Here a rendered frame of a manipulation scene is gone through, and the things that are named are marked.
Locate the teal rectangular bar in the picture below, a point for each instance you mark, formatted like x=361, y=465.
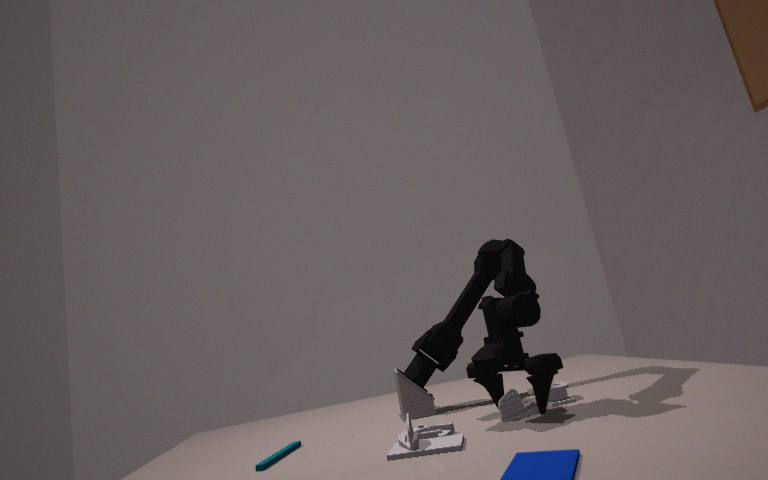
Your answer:
x=277, y=456

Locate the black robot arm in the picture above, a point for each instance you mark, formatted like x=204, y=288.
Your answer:
x=504, y=262

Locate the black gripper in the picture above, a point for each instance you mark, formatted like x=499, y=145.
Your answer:
x=542, y=367

